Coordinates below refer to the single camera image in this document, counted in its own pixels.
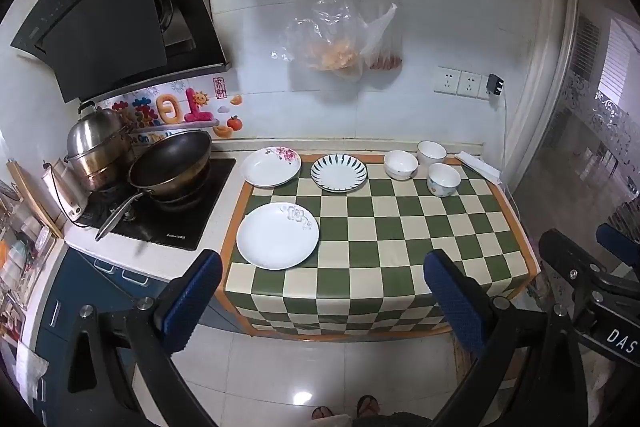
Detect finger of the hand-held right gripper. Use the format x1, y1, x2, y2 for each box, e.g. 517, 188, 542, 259
537, 229, 618, 305
596, 222, 640, 269

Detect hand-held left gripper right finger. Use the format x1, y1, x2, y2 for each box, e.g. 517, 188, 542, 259
423, 249, 591, 427

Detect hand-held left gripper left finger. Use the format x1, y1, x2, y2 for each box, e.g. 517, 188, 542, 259
55, 249, 223, 427

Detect white bowl dark rim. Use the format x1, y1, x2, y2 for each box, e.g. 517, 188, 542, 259
417, 140, 448, 168

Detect black induction cooktop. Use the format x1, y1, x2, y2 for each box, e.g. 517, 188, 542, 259
75, 157, 237, 252

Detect green white checkered table mat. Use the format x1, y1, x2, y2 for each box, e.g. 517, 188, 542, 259
216, 152, 542, 338

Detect white plate grey flower print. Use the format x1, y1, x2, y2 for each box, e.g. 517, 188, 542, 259
236, 202, 320, 270

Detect blue kitchen cabinet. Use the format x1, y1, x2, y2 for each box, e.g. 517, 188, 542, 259
30, 247, 251, 358

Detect frosted patterned glass door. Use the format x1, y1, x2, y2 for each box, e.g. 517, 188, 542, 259
510, 0, 640, 258

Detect white bowl with side print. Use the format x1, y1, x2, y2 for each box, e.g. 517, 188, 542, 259
426, 163, 462, 198

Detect folded white cloth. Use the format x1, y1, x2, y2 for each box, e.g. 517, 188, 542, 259
456, 150, 502, 184

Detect person's right foot in sandal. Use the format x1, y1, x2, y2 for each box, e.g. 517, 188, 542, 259
356, 395, 380, 419

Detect wide white bowl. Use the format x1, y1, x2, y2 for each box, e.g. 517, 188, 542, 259
383, 150, 419, 180

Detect white plate pink flower print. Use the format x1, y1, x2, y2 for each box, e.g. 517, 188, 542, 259
241, 147, 302, 188

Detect small white appliance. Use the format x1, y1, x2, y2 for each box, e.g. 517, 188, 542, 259
42, 157, 88, 223

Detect white plate dark striped rim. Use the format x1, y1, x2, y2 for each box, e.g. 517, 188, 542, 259
310, 154, 369, 194

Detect cluttered side shelf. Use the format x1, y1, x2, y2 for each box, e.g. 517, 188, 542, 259
0, 177, 57, 358

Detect wooden cutting board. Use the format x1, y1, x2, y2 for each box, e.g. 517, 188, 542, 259
7, 161, 66, 240

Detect stainless steel steamer pot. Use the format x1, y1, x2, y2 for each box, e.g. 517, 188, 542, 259
66, 101, 137, 192

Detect small clear plastic bag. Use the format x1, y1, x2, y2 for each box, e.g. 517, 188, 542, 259
362, 0, 403, 72

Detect black range hood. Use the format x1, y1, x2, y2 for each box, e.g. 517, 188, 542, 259
10, 0, 232, 105

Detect large clear plastic bag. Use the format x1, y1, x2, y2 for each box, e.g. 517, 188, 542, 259
272, 0, 368, 82

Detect thin charger cable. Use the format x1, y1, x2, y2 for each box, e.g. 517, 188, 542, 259
492, 94, 512, 188

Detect dark wok with metal handle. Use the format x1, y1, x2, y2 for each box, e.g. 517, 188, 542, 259
95, 130, 213, 242

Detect white door frame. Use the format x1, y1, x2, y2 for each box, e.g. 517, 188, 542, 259
500, 0, 581, 190

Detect colourful wall stickers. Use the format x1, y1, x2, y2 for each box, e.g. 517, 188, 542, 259
112, 77, 244, 140

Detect white wall socket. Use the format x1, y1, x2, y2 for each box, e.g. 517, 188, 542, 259
434, 67, 462, 96
457, 71, 483, 98

